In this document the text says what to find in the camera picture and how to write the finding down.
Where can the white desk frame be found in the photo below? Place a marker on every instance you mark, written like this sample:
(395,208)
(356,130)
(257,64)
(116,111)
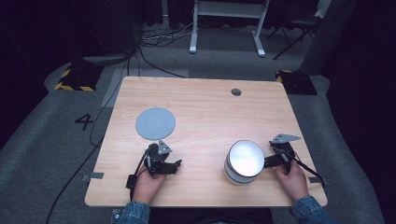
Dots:
(229,9)

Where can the grey tape strip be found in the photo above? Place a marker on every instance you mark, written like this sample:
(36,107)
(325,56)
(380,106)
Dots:
(95,175)

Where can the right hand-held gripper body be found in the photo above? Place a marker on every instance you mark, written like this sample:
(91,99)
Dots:
(284,149)

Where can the grey round lid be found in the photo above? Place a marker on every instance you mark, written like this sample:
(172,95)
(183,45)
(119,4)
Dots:
(155,123)

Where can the person's right hand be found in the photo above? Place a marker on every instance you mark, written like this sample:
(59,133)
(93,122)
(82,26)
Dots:
(294,183)

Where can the white round cup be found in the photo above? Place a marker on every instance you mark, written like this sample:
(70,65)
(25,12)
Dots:
(244,160)

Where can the person's dark lap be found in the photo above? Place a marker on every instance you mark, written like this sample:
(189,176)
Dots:
(211,216)

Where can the black yellow striped base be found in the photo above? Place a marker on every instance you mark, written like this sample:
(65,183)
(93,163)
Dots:
(79,77)
(297,82)

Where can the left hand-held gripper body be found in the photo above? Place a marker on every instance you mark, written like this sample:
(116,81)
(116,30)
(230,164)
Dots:
(155,155)

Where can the person's left hand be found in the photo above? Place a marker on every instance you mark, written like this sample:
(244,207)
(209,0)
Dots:
(146,186)

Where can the grey curtain column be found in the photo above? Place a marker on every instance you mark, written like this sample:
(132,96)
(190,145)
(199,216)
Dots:
(327,34)

